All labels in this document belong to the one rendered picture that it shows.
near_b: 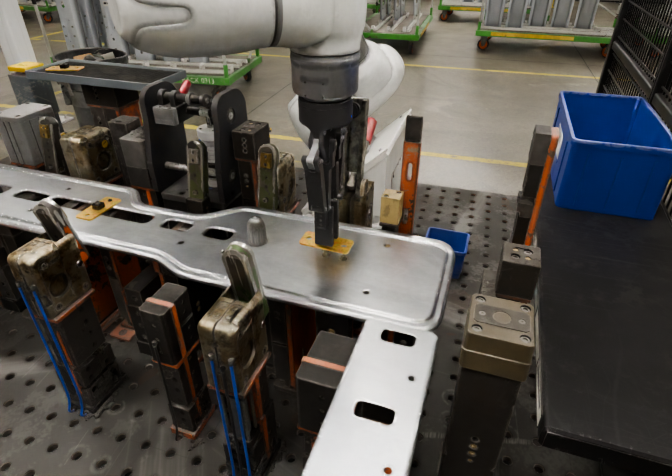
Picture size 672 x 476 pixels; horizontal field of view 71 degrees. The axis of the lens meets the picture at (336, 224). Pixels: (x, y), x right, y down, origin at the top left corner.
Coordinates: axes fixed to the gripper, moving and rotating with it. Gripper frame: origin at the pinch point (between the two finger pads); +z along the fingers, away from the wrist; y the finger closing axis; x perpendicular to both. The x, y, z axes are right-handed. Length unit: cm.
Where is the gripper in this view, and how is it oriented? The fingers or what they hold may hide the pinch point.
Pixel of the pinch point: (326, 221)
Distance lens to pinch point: 74.6
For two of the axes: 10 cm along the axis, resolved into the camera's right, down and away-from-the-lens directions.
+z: 0.0, 8.5, 5.3
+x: 9.5, 1.7, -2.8
